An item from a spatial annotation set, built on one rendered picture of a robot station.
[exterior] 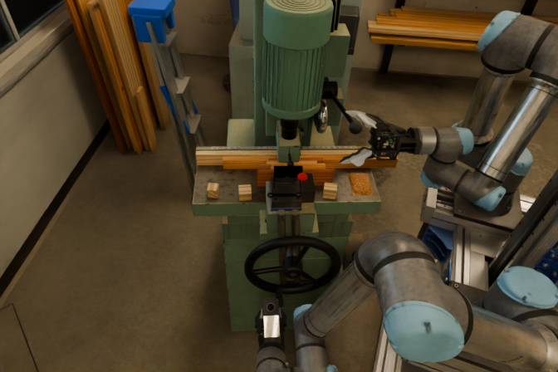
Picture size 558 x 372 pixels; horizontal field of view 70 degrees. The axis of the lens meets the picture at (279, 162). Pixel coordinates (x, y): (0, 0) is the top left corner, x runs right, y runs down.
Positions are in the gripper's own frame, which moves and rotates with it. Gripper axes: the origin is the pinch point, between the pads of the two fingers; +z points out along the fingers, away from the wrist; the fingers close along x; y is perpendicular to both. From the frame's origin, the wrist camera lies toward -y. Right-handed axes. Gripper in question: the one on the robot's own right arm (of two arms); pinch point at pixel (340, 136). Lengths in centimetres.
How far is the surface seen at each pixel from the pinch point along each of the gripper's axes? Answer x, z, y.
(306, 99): -8.6, 9.1, -6.2
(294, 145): 9.2, 10.8, -14.4
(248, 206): 27.0, 25.0, -7.2
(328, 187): 20.6, 0.0, -8.1
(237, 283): 71, 29, -20
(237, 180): 22.9, 28.9, -16.5
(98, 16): -13, 103, -126
